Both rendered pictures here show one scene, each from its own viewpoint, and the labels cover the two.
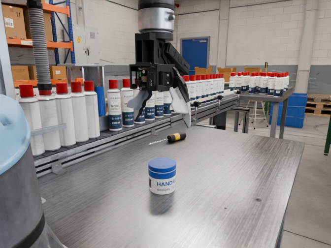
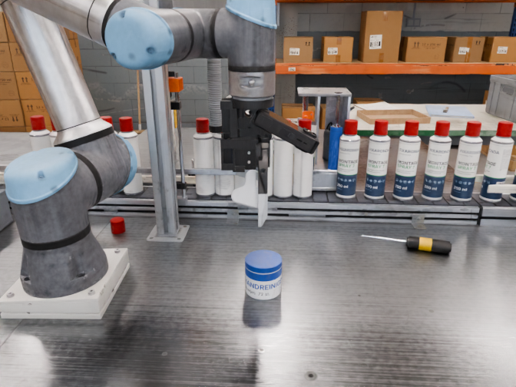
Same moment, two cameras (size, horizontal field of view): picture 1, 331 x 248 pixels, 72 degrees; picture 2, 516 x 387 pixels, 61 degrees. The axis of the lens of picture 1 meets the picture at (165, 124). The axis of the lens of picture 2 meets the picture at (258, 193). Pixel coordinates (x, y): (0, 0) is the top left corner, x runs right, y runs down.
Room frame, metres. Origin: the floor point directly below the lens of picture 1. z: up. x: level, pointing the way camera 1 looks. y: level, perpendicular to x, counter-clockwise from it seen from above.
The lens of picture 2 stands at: (0.16, -0.60, 1.32)
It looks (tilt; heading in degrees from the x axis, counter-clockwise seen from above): 22 degrees down; 59
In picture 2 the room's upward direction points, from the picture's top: straight up
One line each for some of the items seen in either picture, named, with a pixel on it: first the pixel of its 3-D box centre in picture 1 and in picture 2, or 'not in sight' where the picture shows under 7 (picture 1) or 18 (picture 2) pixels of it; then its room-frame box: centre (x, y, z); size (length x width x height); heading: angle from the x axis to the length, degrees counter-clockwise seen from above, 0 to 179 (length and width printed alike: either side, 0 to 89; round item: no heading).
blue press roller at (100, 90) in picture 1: (100, 105); (334, 153); (0.91, 0.26, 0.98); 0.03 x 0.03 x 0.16
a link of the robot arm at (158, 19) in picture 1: (157, 23); (252, 84); (0.52, 0.02, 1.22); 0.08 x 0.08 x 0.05
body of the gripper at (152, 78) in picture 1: (154, 63); (247, 133); (0.51, 0.02, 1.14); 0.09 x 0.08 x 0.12; 149
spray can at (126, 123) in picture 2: not in sight; (129, 156); (0.44, 0.53, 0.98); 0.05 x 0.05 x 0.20
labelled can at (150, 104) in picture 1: (148, 99); (437, 160); (1.10, 0.08, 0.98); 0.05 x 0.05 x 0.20
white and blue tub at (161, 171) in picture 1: (162, 175); (263, 274); (0.53, 0.01, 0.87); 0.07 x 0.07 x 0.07
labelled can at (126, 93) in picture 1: (127, 103); (377, 160); (0.97, 0.16, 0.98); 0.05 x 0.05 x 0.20
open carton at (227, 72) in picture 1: (226, 74); not in sight; (5.85, -1.52, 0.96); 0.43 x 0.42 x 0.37; 56
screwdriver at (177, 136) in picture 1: (167, 139); (404, 241); (0.90, -0.01, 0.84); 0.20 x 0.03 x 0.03; 131
